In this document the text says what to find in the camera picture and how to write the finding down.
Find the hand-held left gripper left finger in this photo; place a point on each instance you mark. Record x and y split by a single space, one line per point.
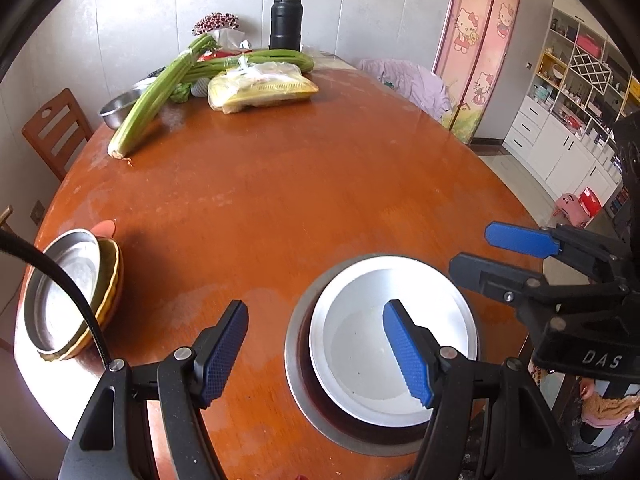
222 355

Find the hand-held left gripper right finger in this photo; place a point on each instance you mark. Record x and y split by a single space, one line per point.
407 355

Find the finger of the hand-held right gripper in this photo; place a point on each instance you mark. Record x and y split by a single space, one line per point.
490 275
520 240

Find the large steel bowl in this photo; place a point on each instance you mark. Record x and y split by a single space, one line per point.
345 437

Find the yellow shell-shaped plate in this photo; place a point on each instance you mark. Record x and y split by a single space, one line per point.
112 290

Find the shallow round steel pan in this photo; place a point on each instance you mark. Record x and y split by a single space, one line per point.
50 320

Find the person's patterned clothing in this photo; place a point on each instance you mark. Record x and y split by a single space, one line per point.
607 405

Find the pink child stool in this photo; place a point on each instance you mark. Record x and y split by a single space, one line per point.
567 205

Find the red child stool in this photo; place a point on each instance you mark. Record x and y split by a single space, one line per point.
591 202

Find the white shelf cabinet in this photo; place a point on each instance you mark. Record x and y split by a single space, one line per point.
555 145

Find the purple cloth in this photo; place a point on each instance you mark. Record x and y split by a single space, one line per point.
415 82

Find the pink cartoon door curtain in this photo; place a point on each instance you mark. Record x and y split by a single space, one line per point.
480 50

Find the light wooden armchair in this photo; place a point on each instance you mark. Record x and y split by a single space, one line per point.
5 214

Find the green leafy vegetable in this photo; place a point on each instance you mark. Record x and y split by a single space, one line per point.
181 94

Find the green celery bunch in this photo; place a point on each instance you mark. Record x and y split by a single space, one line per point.
280 57
150 100

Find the small steel bowl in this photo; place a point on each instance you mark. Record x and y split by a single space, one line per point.
117 110

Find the yellow food plastic bag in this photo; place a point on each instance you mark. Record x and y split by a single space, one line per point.
260 90

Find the white foam net fruit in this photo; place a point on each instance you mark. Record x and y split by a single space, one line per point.
199 87

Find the brown slatted wooden chair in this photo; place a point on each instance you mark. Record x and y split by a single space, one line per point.
55 130

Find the red packet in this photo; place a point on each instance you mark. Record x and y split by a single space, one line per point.
220 55

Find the black thermos flask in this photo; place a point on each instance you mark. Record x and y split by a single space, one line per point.
285 22

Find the dark red flower bouquet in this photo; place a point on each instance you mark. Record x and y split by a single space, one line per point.
215 22

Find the low wall socket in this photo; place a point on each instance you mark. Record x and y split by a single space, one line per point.
37 210

